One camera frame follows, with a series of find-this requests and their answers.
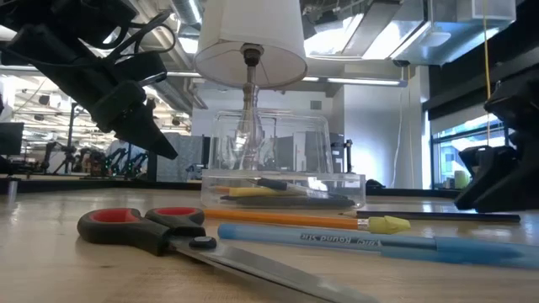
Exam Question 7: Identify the grey office partition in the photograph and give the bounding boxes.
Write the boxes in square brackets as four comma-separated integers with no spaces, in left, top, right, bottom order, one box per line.
[146,131,204,183]

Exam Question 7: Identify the black pole stand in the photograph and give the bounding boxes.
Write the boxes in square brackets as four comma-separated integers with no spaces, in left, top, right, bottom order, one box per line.
[343,140,354,174]

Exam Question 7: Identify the blue ballpoint pen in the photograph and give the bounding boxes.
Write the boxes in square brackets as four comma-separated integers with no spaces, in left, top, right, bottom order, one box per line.
[216,222,539,269]

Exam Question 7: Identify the black red-handled scissors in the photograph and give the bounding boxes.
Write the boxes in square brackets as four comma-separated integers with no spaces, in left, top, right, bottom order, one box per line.
[77,206,380,303]

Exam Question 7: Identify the black and clear pen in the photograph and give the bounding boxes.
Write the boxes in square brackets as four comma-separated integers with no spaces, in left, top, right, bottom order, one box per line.
[248,176,351,202]

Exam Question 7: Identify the black rectangular stand frame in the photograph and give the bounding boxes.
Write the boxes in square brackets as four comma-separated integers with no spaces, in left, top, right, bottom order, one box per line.
[66,102,136,173]

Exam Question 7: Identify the black monitor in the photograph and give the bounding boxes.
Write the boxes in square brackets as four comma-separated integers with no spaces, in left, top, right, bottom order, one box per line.
[0,121,25,157]

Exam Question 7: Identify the tan yellow hanging cable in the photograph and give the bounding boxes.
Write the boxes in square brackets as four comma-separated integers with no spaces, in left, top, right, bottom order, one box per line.
[483,0,493,146]

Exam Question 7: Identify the black aluminium table frame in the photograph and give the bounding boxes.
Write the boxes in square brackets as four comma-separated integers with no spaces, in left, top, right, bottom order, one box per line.
[0,176,460,201]

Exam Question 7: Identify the yellow highlighter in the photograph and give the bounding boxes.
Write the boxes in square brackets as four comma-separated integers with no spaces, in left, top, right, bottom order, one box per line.
[227,187,302,199]

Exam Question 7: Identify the white hanging cable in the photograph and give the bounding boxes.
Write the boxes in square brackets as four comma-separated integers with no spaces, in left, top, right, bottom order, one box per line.
[391,66,416,189]

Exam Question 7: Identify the white-shaded glass table lamp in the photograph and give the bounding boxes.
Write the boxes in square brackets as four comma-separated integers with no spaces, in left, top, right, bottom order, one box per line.
[194,0,308,172]

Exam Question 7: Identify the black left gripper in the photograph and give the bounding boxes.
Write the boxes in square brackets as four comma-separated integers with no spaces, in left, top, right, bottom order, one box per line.
[90,82,178,160]

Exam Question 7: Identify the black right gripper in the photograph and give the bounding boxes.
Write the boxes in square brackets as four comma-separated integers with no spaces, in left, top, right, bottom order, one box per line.
[453,79,539,214]

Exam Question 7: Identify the clear plastic supply box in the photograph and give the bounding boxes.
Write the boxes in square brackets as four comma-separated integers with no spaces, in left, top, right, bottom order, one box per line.
[200,107,367,210]

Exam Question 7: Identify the silver metal post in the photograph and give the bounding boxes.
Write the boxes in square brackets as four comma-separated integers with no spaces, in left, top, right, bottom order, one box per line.
[5,176,20,204]

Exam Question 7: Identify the yellow-green cup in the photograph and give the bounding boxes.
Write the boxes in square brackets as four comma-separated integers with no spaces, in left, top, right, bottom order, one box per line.
[453,169,471,190]

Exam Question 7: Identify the orange pencil yellow eraser cap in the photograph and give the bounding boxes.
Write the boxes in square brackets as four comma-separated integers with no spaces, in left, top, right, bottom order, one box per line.
[203,208,412,236]

